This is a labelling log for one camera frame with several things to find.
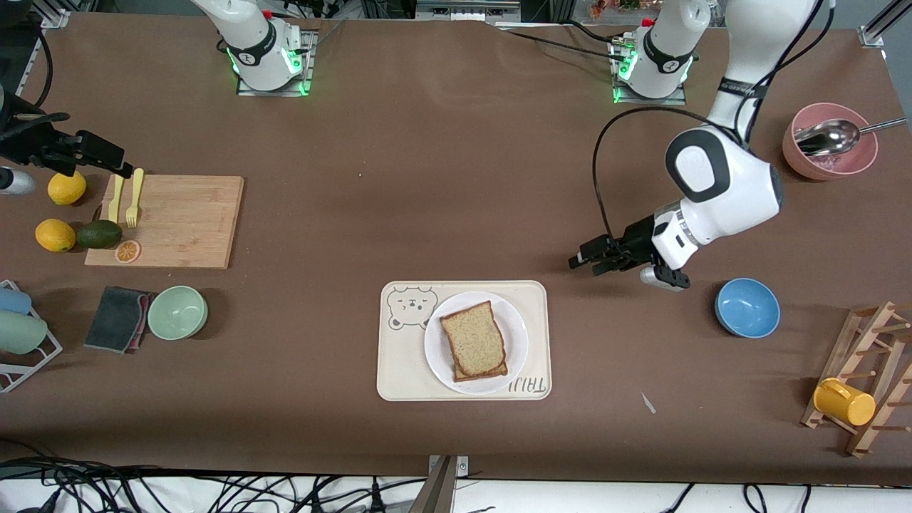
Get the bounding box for white round plate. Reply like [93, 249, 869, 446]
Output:
[424, 291, 529, 395]

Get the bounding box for sandwich top bread slice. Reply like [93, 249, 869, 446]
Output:
[440, 301, 507, 377]

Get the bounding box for yellow lemon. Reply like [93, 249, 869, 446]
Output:
[35, 219, 76, 253]
[48, 171, 87, 206]

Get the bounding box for yellow plastic knife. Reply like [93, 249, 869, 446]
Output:
[108, 172, 126, 224]

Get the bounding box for yellow plastic fork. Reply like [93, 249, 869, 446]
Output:
[126, 168, 145, 228]

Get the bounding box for green avocado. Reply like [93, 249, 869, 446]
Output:
[76, 220, 123, 249]

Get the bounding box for wooden cutting board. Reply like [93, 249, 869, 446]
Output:
[85, 175, 244, 270]

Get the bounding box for blue bowl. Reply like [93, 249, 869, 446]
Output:
[715, 278, 781, 339]

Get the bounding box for light blue cup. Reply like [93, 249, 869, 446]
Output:
[0, 286, 33, 316]

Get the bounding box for dark grey cloth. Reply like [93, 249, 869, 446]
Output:
[84, 286, 154, 354]

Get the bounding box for pale green cup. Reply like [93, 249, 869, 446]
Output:
[0, 311, 48, 355]

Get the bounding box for pale green bowl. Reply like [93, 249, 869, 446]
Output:
[147, 286, 209, 341]

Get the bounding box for pink bowl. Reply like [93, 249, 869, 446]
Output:
[782, 103, 879, 181]

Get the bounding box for cream bear print tray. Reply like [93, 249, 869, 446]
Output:
[376, 280, 552, 402]

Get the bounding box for metal spoon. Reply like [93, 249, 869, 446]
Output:
[794, 118, 908, 157]

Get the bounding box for wooden peg drying rack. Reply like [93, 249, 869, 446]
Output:
[801, 301, 912, 457]

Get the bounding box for yellow cup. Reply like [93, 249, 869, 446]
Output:
[813, 378, 876, 427]

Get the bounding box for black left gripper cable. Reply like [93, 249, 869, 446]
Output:
[593, 105, 743, 243]

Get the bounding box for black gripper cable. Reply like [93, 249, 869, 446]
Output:
[593, 105, 743, 243]
[0, 32, 70, 140]

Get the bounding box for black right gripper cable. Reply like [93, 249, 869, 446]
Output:
[0, 32, 70, 140]

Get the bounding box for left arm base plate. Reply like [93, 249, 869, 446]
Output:
[611, 32, 688, 106]

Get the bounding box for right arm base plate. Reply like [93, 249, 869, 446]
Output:
[235, 28, 316, 97]

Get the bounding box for white wire rack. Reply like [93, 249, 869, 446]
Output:
[0, 280, 63, 393]

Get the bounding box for black base cable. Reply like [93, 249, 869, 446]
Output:
[492, 21, 628, 61]

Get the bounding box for black cable loops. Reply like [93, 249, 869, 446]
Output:
[659, 483, 813, 513]

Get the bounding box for metal table bracket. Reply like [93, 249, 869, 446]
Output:
[410, 455, 471, 513]

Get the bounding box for black cable bundle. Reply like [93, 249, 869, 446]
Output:
[0, 438, 428, 513]

